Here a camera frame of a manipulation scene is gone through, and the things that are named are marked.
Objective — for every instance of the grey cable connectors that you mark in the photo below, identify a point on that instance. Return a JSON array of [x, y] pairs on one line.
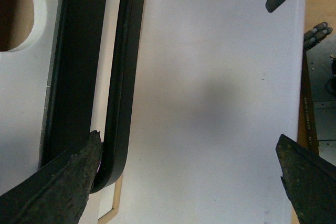
[[314, 36]]

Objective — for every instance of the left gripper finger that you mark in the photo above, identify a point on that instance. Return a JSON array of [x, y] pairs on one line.
[[308, 180], [59, 191]]

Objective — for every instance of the white drawer black handle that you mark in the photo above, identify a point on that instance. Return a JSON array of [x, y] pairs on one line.
[[217, 83]]

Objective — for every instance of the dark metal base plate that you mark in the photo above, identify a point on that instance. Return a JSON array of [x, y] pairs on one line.
[[321, 65]]

